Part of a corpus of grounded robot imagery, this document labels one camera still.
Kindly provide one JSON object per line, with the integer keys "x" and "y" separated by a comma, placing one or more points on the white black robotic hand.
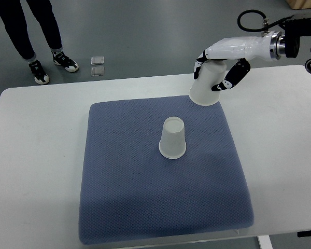
{"x": 269, "y": 47}

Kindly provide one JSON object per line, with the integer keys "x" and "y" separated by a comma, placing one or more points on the white paper cup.
{"x": 172, "y": 144}
{"x": 211, "y": 73}

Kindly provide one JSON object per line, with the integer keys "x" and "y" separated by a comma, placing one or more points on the wooden box corner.
{"x": 299, "y": 4}

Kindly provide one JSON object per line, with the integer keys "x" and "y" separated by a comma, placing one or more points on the white paper cup on mat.
{"x": 172, "y": 144}

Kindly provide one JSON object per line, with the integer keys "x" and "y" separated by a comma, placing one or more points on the upper floor socket plate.
{"x": 97, "y": 60}

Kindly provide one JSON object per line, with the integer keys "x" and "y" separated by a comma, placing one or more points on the black table control panel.
{"x": 303, "y": 234}

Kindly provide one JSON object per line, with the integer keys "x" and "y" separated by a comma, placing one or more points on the white table leg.
{"x": 264, "y": 242}

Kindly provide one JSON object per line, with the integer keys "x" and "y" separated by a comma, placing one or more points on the blue quilted cushion mat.
{"x": 130, "y": 191}

